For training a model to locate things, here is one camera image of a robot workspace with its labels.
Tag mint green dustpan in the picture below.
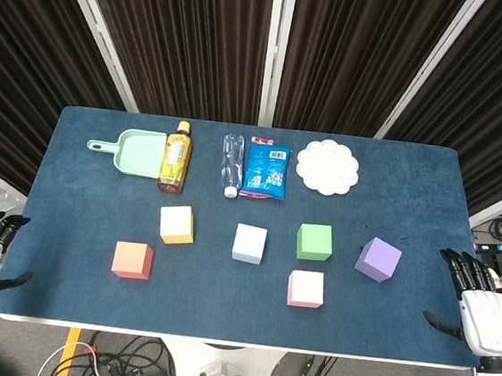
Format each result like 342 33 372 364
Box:
83 123 169 181

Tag purple foam cube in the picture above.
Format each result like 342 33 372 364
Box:
353 234 405 285

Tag blue felt table cover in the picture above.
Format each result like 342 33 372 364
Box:
0 98 502 369

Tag red foam cube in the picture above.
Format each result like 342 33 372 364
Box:
110 239 155 281

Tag amber tea bottle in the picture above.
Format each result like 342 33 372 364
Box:
155 118 195 196

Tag yellow foam cube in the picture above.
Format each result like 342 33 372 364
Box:
156 203 197 248

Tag clear plastic bag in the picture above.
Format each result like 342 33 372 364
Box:
0 191 22 215

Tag white flower paint palette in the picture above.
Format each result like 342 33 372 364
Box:
293 137 364 199

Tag white floor cable loop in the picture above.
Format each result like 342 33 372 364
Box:
36 338 105 376

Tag light blue foam cube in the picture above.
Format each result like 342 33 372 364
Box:
230 222 270 265

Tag blue snack bag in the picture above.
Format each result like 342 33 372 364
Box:
238 134 294 202

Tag pink foam cube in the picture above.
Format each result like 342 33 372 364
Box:
285 269 327 311

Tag clear empty plastic bottle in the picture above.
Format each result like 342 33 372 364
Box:
217 132 247 200

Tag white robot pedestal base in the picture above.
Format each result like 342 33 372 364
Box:
158 334 289 376

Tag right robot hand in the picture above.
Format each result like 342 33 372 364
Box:
419 246 502 359

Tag green foam cube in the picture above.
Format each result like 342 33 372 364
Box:
294 221 336 263

